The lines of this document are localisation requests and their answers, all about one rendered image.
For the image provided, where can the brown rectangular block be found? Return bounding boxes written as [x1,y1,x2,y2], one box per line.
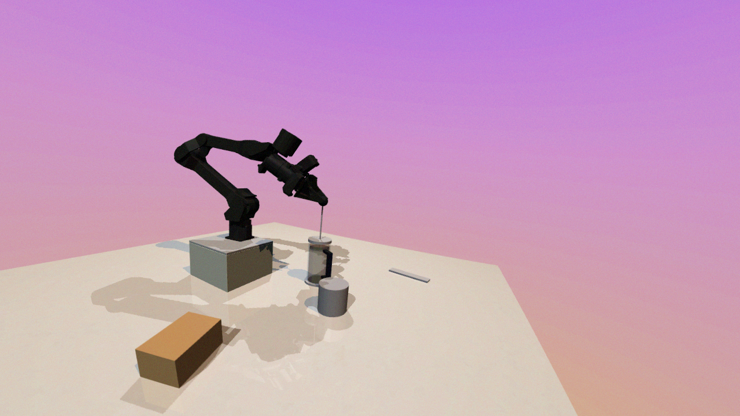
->
[135,312,223,389]

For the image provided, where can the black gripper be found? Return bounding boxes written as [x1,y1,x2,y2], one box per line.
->
[276,162,327,203]

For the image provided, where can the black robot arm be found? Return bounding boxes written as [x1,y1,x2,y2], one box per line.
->
[174,129,319,242]

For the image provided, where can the grey cylinder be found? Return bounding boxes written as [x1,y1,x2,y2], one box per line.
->
[317,277,349,317]

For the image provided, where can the glass french press with black knob plunger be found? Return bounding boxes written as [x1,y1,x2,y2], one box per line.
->
[305,196,333,287]

